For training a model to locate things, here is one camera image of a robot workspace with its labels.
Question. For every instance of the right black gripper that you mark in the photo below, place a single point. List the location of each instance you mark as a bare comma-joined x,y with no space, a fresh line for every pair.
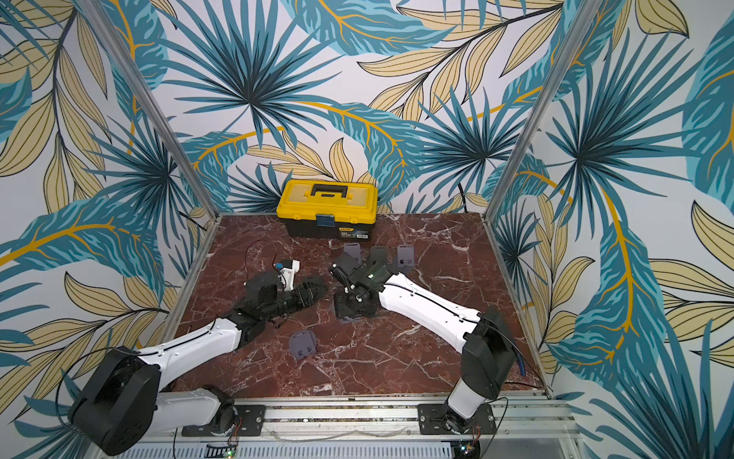
349,275

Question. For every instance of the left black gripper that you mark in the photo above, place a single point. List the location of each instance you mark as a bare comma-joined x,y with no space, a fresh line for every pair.
308,292

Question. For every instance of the dark grey stand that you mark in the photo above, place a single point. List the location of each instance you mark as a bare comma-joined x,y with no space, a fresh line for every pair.
378,256

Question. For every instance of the lavender stand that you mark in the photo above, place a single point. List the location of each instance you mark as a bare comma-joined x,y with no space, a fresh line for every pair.
354,251
406,259
303,344

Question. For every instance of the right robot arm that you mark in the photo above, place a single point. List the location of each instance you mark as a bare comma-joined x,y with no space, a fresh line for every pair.
484,341

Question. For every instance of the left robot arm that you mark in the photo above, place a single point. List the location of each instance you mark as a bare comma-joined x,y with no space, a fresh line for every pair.
126,397

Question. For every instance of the yellow black toolbox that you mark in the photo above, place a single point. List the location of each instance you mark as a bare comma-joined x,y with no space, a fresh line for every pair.
329,210

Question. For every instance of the white perforated vent panel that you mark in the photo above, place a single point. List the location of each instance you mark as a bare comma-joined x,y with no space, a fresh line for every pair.
344,449

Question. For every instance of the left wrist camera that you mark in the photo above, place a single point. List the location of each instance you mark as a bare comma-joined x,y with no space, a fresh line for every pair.
286,271

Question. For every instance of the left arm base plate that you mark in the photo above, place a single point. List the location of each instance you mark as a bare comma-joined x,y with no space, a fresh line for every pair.
231,421

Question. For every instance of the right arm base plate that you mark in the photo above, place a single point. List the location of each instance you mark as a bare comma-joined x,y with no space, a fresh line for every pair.
439,419

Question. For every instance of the blue handled pliers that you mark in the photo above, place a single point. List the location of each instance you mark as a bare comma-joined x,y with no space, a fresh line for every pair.
521,363

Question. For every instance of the aluminium front rail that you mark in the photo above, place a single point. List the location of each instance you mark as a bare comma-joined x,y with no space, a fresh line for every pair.
516,415

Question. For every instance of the left aluminium frame post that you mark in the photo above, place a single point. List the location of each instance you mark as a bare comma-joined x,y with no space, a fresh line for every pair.
103,26

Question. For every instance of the aluminium frame post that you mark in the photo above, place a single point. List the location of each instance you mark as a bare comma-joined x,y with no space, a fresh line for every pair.
103,26
573,40

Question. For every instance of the right aluminium frame post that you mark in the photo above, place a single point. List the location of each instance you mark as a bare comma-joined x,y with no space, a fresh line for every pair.
573,40

